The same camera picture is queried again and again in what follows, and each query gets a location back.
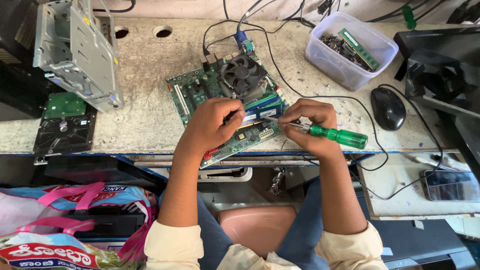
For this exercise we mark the black cooler fan with heatsink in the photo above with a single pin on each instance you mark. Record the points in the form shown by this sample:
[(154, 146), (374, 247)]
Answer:
[(242, 73)]

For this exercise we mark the black computer mouse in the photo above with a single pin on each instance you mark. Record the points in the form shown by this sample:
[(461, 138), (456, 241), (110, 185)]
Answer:
[(388, 108)]

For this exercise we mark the person's right hand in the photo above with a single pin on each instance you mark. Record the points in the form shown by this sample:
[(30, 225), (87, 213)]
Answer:
[(318, 116)]

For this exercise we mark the crumpled silver foil bag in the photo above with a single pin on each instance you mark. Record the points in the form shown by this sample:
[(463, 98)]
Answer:
[(276, 183)]

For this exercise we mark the blue memory stick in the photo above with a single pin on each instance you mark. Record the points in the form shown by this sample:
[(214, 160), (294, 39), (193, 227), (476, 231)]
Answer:
[(264, 112)]

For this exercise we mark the person's blue jeans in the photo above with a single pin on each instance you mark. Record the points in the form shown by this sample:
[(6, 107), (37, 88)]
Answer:
[(300, 225)]

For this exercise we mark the person's cream shirt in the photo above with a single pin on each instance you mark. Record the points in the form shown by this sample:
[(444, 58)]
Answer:
[(168, 247)]

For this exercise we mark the smartphone with dark screen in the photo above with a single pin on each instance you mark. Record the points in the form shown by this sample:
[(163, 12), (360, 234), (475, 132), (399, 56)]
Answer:
[(452, 185)]

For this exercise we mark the clear plastic container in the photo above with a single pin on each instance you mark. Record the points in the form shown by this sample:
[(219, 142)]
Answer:
[(337, 71)]

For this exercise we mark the green memory stick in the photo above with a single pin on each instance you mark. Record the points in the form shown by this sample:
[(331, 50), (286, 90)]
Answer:
[(359, 49)]

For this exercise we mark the person's left hand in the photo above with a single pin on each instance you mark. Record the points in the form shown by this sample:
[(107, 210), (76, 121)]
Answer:
[(206, 123)]

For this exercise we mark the grey metal drive cage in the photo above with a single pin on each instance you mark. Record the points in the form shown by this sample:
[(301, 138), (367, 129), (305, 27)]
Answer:
[(80, 56)]

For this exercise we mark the black computer monitor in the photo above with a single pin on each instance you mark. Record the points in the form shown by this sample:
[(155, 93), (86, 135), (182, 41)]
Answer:
[(442, 67)]

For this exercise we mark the heap of small screws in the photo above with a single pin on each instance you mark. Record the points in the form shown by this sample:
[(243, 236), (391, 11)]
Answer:
[(335, 44)]

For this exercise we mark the pink plastic stool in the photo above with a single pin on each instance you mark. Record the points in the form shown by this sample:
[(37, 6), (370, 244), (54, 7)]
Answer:
[(257, 228)]

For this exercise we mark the white device under table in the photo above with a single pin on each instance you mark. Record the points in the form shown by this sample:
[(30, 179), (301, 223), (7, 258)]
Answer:
[(225, 174)]

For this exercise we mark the small green screwdriver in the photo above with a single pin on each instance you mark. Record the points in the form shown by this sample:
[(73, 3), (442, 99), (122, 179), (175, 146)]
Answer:
[(408, 17)]

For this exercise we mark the dark computer cabinet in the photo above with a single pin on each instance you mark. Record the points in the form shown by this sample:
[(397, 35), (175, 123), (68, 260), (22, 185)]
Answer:
[(17, 56)]

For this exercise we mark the green computer motherboard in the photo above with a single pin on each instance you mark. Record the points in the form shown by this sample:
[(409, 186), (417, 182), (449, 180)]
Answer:
[(195, 93)]

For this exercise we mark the black hard disk drive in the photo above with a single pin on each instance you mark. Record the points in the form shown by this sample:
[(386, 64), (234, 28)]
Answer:
[(65, 129)]

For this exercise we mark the black computer case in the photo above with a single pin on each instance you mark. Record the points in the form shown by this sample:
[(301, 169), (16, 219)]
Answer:
[(416, 243)]

